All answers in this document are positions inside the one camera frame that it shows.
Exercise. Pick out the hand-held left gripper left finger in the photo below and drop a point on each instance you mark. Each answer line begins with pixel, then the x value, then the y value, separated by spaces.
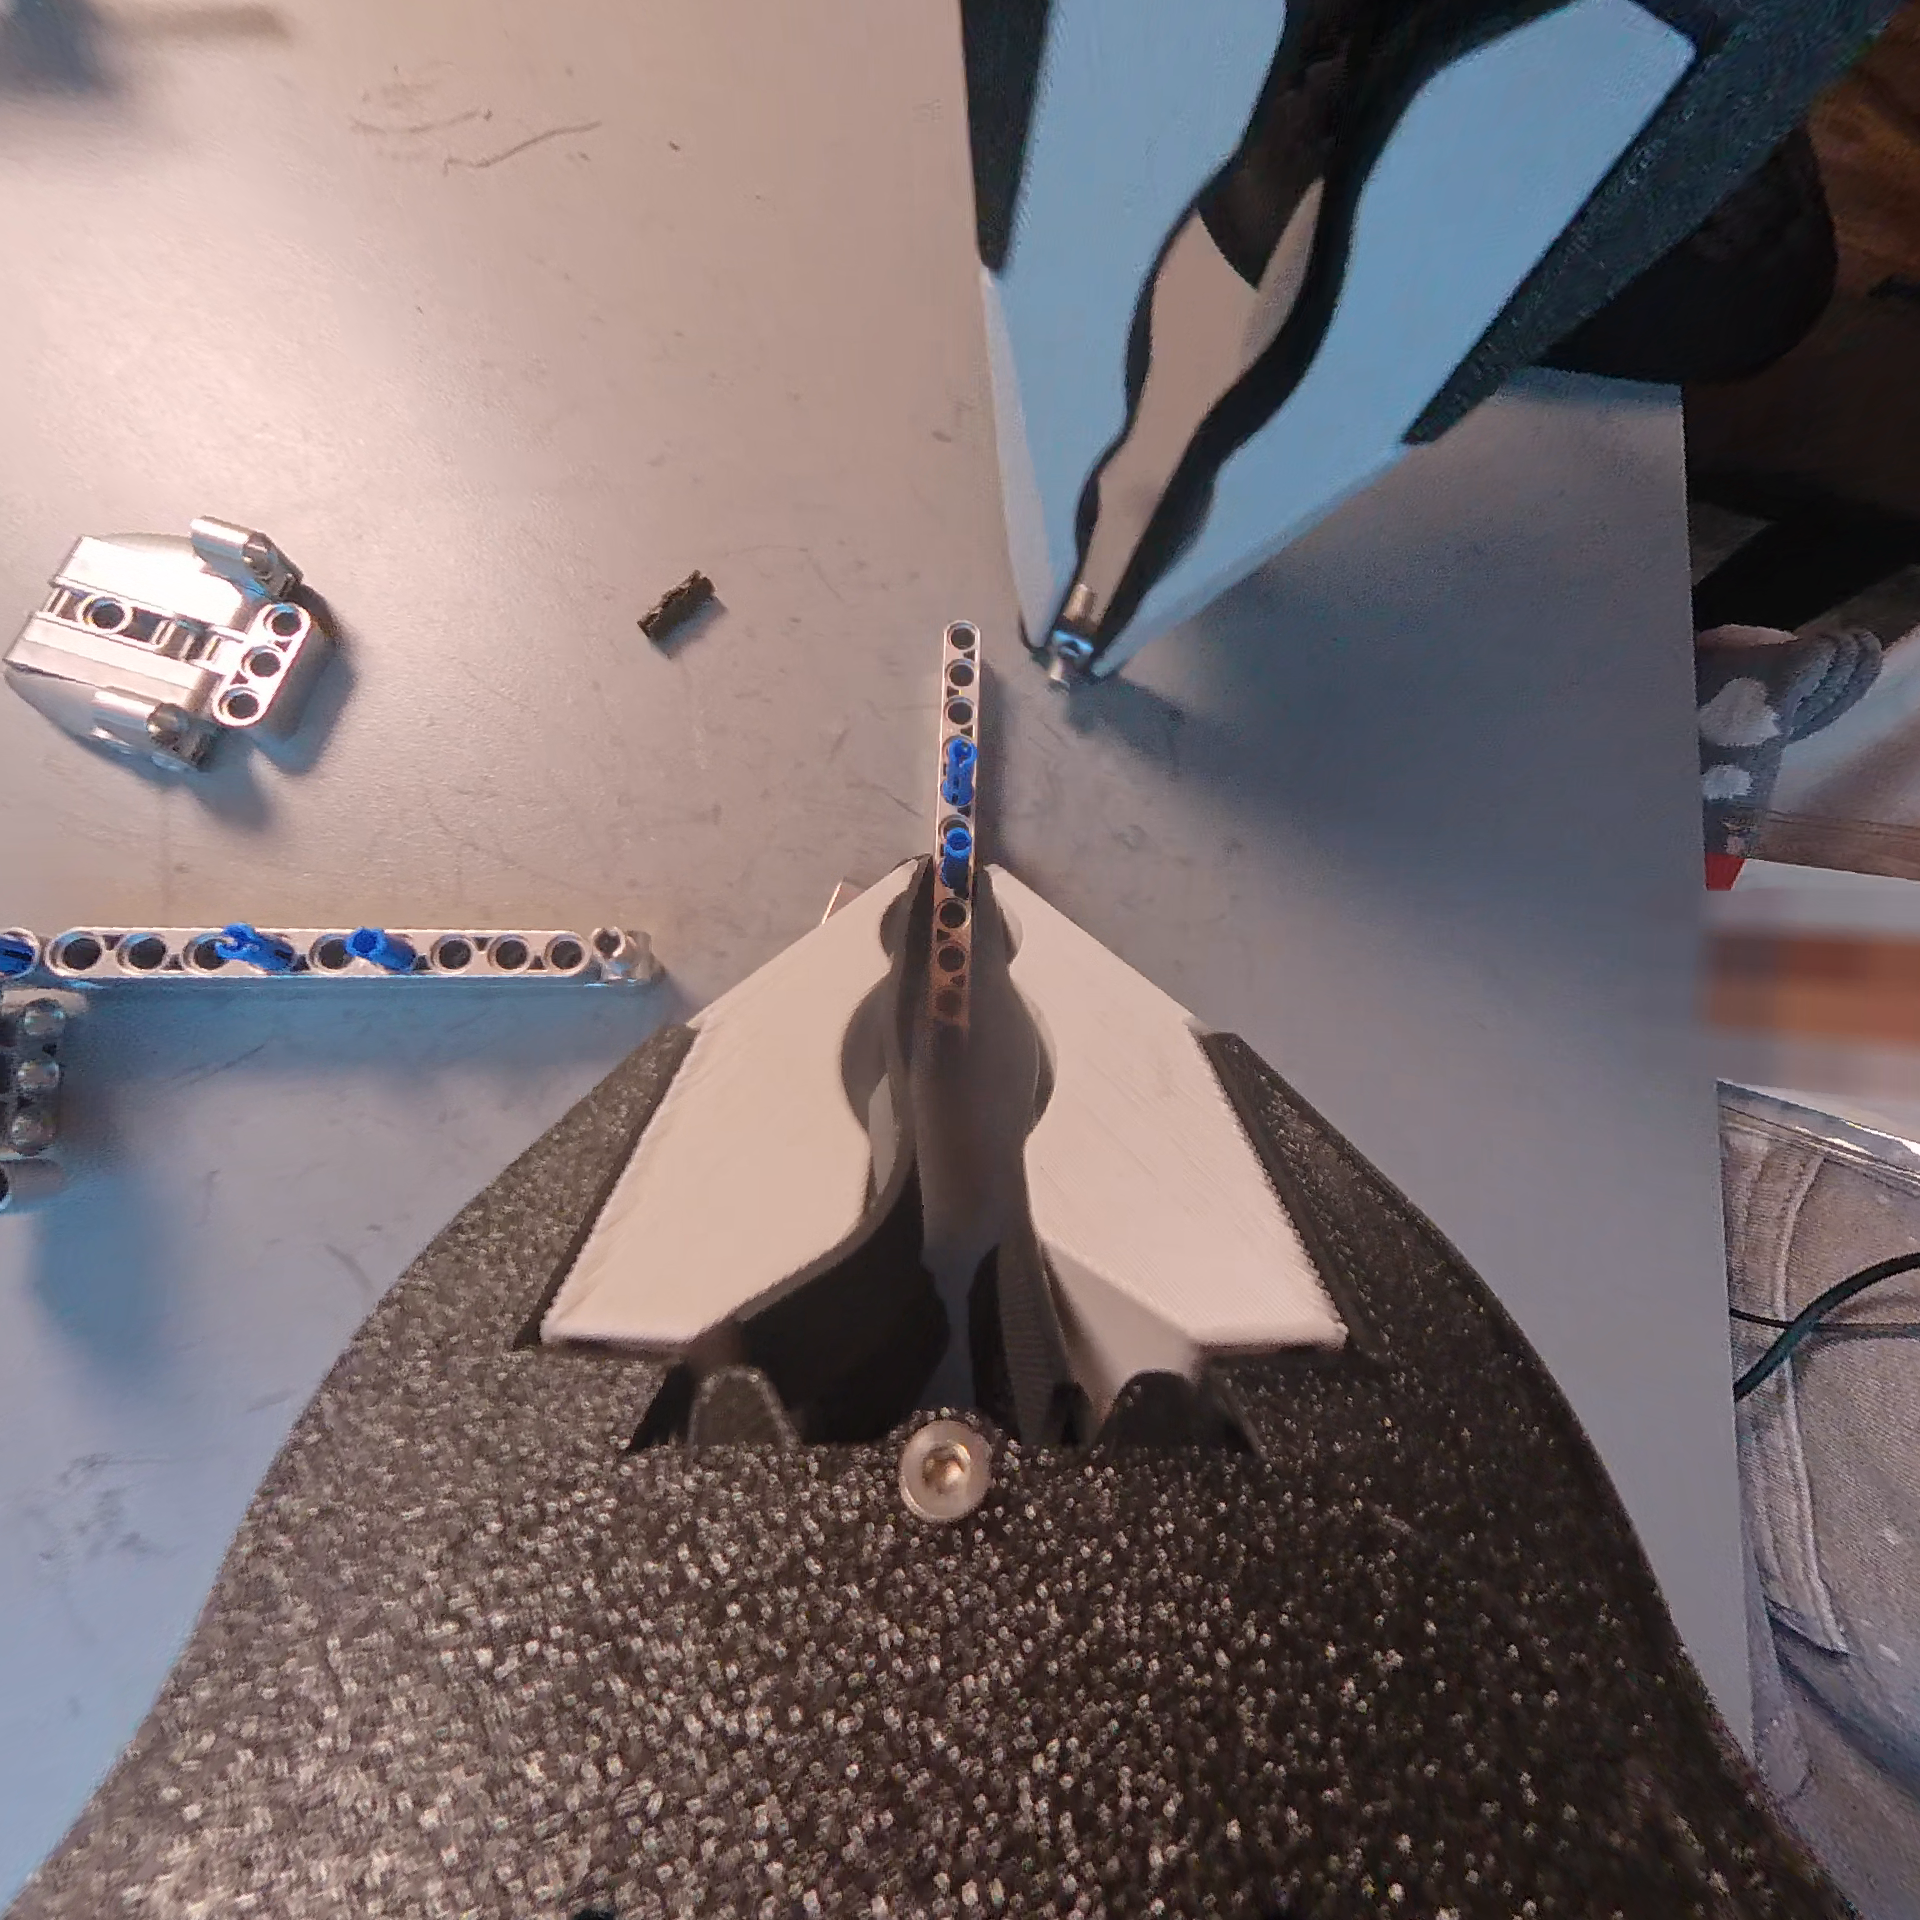
pixel 721 1170

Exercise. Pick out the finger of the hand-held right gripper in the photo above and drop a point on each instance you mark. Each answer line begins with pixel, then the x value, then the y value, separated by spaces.
pixel 1097 225
pixel 1441 269

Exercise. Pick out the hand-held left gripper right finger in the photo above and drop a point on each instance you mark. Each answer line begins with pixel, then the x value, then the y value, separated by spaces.
pixel 1172 1185

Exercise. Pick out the small grey connector pin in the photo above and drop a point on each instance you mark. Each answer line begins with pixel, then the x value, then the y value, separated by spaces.
pixel 1068 647

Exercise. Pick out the grey holed beam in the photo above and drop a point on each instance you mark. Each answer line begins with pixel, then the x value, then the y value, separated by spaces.
pixel 962 705

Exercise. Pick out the grey desk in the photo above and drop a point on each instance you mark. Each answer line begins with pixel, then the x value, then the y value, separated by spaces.
pixel 450 375

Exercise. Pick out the long grey beam panel assembly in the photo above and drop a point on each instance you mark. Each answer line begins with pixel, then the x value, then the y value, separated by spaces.
pixel 450 958

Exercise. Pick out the small black toy pin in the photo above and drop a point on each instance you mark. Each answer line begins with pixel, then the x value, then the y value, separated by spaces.
pixel 678 605

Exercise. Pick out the silver curved toy panel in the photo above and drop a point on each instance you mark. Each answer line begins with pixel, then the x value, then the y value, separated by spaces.
pixel 150 631

